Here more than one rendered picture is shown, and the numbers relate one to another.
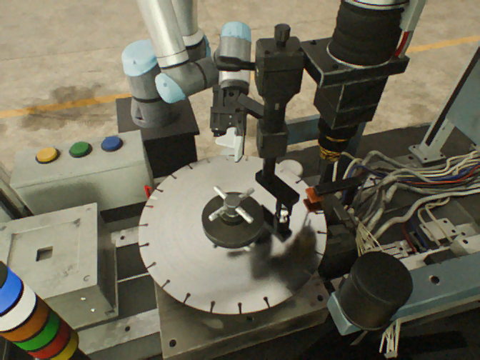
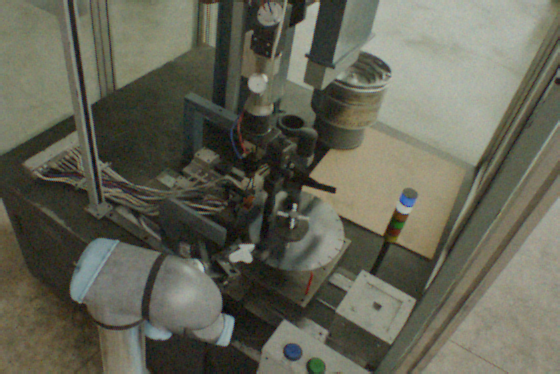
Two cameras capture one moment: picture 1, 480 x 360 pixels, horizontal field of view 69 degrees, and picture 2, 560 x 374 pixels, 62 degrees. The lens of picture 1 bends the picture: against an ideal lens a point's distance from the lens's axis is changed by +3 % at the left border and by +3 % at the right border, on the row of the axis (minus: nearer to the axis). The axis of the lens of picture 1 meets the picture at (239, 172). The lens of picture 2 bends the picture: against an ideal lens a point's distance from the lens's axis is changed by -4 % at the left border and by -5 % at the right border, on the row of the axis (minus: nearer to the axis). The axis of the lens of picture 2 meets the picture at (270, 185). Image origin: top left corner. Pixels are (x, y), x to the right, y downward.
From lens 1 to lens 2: 1.41 m
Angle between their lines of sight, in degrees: 82
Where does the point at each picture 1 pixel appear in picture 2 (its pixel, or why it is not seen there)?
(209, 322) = not seen: hidden behind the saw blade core
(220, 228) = (302, 224)
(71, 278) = (371, 281)
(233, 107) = (218, 261)
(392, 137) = (88, 231)
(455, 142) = (72, 197)
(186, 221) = (310, 243)
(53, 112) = not seen: outside the picture
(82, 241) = (356, 294)
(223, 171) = (266, 248)
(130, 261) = (326, 317)
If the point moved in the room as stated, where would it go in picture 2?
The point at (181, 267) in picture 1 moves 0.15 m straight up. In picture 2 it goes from (330, 229) to (342, 195)
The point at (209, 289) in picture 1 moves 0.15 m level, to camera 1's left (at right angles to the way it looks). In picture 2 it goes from (327, 215) to (362, 245)
